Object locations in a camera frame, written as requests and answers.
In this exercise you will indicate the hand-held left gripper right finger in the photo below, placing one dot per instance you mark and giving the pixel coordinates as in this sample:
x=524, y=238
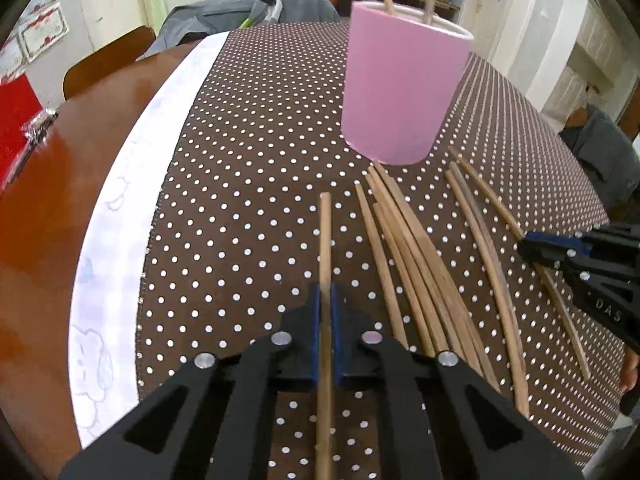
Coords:
x=339, y=330

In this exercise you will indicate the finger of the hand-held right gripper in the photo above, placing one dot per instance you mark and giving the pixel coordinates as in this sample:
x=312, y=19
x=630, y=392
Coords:
x=610, y=295
x=555, y=247

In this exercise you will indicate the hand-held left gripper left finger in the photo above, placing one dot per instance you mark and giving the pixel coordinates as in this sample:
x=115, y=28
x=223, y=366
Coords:
x=314, y=330

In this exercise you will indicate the bunch of bamboo chopsticks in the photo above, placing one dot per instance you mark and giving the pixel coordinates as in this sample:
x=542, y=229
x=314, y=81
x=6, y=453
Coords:
x=400, y=240

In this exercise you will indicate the pink cup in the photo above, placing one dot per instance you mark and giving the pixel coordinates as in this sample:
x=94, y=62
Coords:
x=400, y=85

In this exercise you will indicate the person's right hand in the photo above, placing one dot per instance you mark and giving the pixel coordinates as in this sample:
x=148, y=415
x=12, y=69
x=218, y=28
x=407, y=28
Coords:
x=631, y=372

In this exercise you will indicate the grey jacket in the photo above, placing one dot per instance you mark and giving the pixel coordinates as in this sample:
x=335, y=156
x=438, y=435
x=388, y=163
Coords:
x=605, y=160

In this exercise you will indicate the brown polka dot tablecloth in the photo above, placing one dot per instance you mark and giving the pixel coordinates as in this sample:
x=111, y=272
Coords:
x=250, y=160

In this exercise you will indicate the white patterned table sheet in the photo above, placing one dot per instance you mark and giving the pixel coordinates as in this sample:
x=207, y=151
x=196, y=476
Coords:
x=125, y=210

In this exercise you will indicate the white green object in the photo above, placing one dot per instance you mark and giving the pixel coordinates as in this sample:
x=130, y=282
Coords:
x=267, y=5

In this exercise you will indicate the grey cloth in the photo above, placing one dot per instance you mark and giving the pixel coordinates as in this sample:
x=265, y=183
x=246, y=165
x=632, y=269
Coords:
x=210, y=15

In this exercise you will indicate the wooden chair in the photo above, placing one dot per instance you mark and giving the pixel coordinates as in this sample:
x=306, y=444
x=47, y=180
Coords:
x=110, y=60

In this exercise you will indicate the red bag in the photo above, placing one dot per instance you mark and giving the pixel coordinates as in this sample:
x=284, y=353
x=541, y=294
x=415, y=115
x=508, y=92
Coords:
x=15, y=130

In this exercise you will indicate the group of wall certificates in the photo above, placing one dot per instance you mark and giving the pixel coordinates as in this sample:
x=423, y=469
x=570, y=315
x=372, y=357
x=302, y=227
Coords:
x=42, y=30

